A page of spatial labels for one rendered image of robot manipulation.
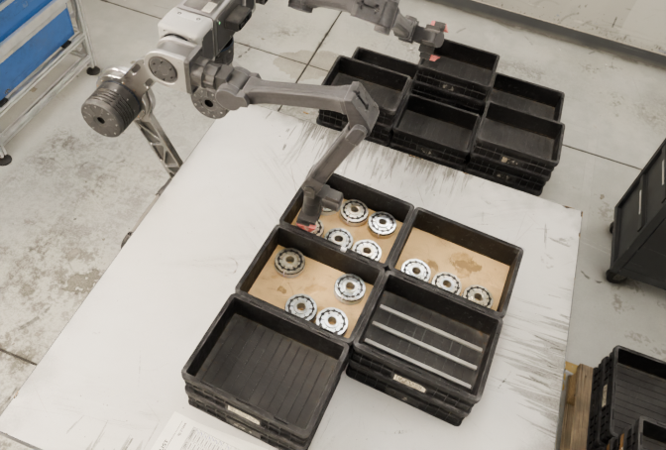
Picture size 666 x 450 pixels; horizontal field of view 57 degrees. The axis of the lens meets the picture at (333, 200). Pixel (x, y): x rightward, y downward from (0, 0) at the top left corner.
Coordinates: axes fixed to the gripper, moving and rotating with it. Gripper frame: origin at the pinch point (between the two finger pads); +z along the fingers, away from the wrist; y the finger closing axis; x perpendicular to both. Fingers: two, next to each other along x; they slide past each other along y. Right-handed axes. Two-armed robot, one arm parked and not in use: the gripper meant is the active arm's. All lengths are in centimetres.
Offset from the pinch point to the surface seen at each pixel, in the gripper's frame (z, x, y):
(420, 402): 13, -52, -43
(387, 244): 4.0, -27.8, 5.2
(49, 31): 40, 179, 104
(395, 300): 4.4, -36.1, -16.0
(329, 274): 4.2, -12.2, -13.8
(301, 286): 4.2, -5.0, -21.9
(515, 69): 85, -78, 244
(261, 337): 4.4, 1.1, -43.4
